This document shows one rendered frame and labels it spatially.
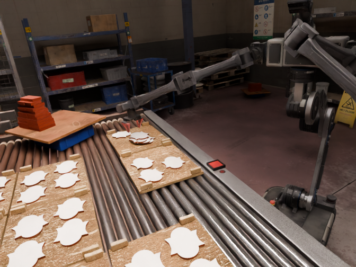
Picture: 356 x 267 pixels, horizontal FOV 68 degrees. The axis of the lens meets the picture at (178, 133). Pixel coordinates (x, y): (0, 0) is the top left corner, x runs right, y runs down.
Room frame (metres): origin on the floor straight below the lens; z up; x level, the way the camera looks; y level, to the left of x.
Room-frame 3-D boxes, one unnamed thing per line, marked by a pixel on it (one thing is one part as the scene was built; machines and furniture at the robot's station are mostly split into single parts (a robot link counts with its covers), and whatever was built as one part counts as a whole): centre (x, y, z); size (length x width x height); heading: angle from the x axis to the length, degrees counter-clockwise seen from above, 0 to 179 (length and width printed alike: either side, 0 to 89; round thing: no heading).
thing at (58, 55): (5.31, 2.14, 1.26); 0.49 x 0.38 x 0.34; 126
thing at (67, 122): (1.85, 0.89, 1.03); 0.50 x 0.50 x 0.02; 58
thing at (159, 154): (1.30, 0.12, 0.93); 0.41 x 0.35 x 0.02; 23
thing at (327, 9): (5.15, -2.82, 1.64); 0.32 x 0.22 x 0.10; 30
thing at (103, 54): (5.63, 1.45, 1.16); 0.60 x 0.40 x 0.15; 123
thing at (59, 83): (5.28, 2.12, 0.78); 0.66 x 0.45 x 0.28; 120
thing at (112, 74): (5.74, 1.26, 0.76); 0.50 x 0.36 x 0.24; 126
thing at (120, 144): (1.69, 0.29, 0.93); 0.41 x 0.35 x 0.02; 25
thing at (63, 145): (1.81, 0.83, 0.97); 0.31 x 0.31 x 0.10; 58
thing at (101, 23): (5.71, 1.32, 1.74); 0.50 x 0.38 x 0.32; 120
